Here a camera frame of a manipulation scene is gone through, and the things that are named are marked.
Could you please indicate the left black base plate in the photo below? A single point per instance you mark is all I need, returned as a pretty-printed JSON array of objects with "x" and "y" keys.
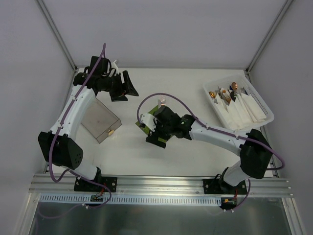
[{"x": 82, "y": 185}]

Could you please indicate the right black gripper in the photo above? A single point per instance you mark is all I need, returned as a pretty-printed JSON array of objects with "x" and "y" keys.
[{"x": 159, "y": 132}]

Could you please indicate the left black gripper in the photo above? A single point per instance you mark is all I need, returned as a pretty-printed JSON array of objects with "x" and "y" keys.
[{"x": 121, "y": 86}]

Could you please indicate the white rolled napkin bundle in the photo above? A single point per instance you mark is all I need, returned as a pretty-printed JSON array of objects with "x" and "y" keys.
[{"x": 253, "y": 109}]

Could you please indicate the copper spoon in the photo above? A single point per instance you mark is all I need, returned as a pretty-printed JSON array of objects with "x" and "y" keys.
[{"x": 234, "y": 87}]

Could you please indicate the white plastic basket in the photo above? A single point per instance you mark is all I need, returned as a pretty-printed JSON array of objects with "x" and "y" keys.
[{"x": 234, "y": 115}]

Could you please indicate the aluminium rail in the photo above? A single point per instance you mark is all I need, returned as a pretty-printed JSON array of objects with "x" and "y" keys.
[{"x": 165, "y": 186}]

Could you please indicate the copper fork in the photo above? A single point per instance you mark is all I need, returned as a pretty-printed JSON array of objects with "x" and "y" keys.
[{"x": 227, "y": 97}]

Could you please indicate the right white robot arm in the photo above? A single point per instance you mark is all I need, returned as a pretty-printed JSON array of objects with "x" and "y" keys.
[{"x": 251, "y": 147}]

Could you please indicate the frame post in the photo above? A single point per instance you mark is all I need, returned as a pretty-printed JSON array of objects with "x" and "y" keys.
[
  {"x": 55, "y": 31},
  {"x": 269, "y": 34}
]

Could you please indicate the green handled fork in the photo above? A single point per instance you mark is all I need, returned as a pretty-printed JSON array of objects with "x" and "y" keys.
[{"x": 161, "y": 101}]

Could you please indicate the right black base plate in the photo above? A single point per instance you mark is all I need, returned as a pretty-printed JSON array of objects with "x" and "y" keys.
[{"x": 217, "y": 186}]

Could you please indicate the left frame post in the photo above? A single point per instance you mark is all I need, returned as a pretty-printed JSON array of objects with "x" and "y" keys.
[{"x": 55, "y": 31}]

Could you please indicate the right frame post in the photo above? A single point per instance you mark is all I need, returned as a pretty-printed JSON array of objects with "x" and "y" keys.
[{"x": 269, "y": 34}]

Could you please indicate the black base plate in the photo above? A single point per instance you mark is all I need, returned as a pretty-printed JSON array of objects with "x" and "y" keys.
[
  {"x": 217, "y": 186},
  {"x": 82, "y": 185}
]

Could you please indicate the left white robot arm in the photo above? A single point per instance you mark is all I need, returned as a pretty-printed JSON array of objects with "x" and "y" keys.
[{"x": 58, "y": 145}]

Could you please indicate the clear smoked plastic box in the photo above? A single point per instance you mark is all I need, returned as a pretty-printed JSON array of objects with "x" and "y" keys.
[{"x": 99, "y": 120}]

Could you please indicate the green paper napkin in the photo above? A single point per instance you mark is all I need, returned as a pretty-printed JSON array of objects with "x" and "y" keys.
[{"x": 148, "y": 124}]

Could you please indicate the white slotted cable duct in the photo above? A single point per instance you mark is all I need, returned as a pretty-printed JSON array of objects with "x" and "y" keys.
[{"x": 131, "y": 199}]

